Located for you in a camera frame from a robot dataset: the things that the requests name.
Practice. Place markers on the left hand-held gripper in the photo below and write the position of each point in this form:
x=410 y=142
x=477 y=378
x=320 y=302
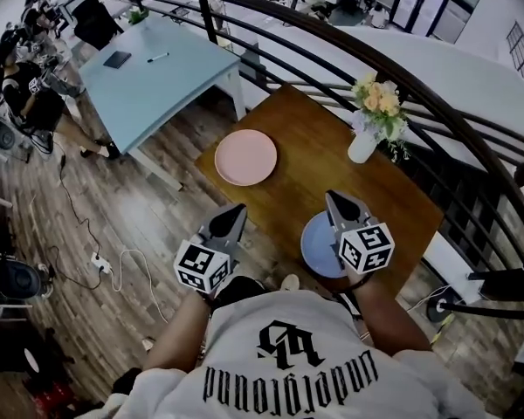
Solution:
x=201 y=269

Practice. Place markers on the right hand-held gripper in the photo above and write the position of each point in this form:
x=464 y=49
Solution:
x=367 y=247

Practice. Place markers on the pink big plate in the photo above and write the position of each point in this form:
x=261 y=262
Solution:
x=246 y=157

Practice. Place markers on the person's right forearm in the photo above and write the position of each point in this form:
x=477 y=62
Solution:
x=388 y=317

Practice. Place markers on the person's left forearm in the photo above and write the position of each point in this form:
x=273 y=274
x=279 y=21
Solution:
x=179 y=330

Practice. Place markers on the person's black shorts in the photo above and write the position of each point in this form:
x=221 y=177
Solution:
x=240 y=288

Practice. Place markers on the brown wooden table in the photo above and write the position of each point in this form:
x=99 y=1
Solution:
x=297 y=146

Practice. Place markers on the person's white shoe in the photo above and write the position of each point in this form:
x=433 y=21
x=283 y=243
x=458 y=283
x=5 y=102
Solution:
x=290 y=283

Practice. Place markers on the white printed t-shirt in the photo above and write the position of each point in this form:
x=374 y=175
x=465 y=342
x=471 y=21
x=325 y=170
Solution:
x=236 y=321

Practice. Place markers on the white vase with flowers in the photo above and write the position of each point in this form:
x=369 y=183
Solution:
x=380 y=98

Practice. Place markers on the white power strip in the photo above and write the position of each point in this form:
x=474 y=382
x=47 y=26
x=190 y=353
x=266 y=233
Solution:
x=101 y=263

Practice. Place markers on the black coat rack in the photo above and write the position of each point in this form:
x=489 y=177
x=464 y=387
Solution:
x=432 y=312

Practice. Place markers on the light blue table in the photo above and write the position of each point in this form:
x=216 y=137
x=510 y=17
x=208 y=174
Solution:
x=157 y=85

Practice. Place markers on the black marker pen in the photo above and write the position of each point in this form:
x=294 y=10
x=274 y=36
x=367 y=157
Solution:
x=158 y=57

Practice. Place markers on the black phone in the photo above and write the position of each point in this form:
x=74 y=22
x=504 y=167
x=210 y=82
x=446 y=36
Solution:
x=117 y=60

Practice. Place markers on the black curved railing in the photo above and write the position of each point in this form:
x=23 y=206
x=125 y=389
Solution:
x=205 y=15

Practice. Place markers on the glass double door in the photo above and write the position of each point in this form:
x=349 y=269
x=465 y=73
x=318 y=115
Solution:
x=419 y=4

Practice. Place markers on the small potted plant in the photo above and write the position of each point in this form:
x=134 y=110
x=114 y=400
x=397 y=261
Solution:
x=137 y=15

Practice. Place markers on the black office chair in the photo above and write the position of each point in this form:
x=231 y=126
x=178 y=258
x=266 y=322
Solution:
x=96 y=24

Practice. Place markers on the group of standing people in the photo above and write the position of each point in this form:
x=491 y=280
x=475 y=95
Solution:
x=30 y=15

